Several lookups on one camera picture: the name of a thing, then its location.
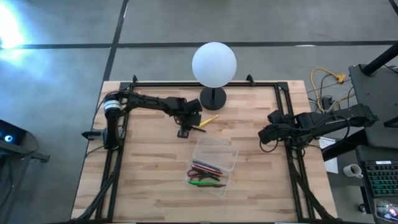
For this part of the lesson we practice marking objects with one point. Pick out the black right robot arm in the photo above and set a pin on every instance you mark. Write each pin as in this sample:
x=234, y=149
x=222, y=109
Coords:
x=342, y=119

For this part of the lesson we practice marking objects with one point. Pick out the green marker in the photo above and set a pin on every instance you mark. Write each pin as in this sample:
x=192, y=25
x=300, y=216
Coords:
x=202, y=182

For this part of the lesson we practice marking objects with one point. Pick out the white globe lamp black stand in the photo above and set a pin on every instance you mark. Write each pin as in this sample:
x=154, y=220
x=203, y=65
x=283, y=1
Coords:
x=214, y=65

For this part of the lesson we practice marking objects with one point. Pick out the black power adapter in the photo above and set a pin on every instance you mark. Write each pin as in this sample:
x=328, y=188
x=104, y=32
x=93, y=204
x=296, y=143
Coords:
x=327, y=102

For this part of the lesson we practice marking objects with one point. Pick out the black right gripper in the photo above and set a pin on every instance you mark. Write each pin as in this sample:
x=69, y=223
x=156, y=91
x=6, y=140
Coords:
x=284, y=123

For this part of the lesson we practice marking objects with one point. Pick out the black side stand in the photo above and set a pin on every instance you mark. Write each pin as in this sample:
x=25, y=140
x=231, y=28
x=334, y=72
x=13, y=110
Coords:
x=28, y=152

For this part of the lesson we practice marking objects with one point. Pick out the white paper sheet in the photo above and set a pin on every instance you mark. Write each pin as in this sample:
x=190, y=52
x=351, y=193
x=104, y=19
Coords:
x=331, y=161

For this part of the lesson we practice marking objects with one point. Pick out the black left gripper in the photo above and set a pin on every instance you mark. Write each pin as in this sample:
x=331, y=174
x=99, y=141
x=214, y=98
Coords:
x=186, y=110

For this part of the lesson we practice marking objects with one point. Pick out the black backlit keyboard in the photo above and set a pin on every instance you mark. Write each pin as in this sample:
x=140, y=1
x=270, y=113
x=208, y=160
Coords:
x=383, y=179

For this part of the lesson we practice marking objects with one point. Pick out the white mug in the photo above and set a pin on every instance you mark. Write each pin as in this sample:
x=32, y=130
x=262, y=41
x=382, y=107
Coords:
x=352, y=170

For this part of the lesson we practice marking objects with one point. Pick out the black aluminium table frame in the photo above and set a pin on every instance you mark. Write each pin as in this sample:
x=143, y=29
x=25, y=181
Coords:
x=242, y=84

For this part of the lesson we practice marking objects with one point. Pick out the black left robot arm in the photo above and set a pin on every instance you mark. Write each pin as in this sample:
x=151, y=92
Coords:
x=146, y=102

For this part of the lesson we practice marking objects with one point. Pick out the black device with blue light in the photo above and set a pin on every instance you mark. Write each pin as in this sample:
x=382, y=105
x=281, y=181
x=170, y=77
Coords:
x=9, y=133

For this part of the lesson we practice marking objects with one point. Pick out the dark grey desk top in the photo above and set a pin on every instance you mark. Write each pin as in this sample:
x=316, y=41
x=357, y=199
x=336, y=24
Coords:
x=376, y=90

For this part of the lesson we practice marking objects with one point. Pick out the small lit screen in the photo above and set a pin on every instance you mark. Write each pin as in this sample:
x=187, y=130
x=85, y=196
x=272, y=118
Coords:
x=388, y=213

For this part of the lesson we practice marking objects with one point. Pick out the dark brown pencil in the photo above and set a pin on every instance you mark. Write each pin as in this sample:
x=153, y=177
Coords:
x=217, y=185

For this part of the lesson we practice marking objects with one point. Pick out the clear plastic supply box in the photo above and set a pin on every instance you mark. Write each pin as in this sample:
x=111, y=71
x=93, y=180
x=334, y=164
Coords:
x=214, y=152

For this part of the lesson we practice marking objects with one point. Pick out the black pole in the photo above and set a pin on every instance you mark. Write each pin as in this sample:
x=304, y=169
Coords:
x=381, y=60

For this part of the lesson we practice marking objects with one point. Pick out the black desk leg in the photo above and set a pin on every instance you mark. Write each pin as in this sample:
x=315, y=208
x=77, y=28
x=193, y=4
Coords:
x=345, y=147

